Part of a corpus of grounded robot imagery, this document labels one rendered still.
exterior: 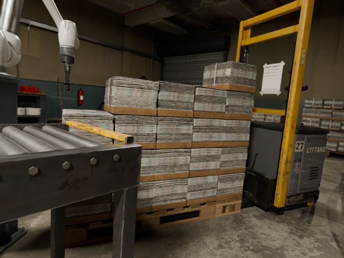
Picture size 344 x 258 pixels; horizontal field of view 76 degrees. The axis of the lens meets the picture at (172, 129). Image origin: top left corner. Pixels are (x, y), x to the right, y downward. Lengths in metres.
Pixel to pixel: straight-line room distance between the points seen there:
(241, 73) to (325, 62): 6.02
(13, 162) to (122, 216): 0.33
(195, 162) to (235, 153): 0.40
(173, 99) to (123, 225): 1.04
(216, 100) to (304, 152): 1.06
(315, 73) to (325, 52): 0.59
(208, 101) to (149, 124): 0.50
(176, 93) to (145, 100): 0.24
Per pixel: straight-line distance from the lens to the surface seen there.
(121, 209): 0.70
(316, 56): 7.92
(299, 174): 2.41
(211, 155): 1.80
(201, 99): 1.67
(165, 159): 1.59
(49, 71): 8.32
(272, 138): 2.39
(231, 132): 1.89
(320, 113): 6.06
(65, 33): 1.56
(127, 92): 1.43
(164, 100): 1.53
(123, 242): 0.75
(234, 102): 1.87
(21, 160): 0.52
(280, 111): 2.25
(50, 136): 0.79
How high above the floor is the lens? 0.93
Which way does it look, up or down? 7 degrees down
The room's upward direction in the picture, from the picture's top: 5 degrees clockwise
